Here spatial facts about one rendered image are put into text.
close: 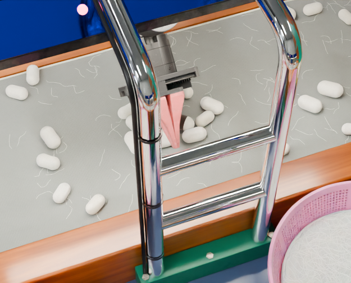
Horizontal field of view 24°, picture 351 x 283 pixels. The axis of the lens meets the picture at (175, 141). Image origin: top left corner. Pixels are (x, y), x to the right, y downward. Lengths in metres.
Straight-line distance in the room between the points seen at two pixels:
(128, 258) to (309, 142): 0.31
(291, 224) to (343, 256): 0.08
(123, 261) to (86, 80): 0.31
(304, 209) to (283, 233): 0.05
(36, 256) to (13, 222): 0.08
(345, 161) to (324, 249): 0.13
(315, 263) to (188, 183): 0.20
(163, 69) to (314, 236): 0.30
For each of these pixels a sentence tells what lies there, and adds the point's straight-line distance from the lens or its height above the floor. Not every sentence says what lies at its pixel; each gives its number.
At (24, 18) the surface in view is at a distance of 0.86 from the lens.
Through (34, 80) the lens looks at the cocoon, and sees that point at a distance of 1.24.
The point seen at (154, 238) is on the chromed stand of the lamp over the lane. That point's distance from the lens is 1.00.
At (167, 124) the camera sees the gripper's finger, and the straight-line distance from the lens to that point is 1.09.
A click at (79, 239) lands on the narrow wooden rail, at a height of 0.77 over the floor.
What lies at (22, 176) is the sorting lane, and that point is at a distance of 1.16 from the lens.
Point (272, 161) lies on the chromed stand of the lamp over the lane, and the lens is 0.95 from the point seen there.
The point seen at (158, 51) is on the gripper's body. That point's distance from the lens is 1.08.
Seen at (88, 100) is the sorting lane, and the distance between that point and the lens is 1.23.
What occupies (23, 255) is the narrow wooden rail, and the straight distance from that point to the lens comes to 1.07.
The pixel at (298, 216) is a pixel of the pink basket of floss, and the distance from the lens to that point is 1.11.
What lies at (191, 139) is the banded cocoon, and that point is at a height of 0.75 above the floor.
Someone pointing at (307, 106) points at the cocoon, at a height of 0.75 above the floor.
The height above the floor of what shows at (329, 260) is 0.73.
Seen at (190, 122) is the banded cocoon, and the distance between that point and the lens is 1.17.
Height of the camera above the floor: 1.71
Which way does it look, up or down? 55 degrees down
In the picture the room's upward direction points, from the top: straight up
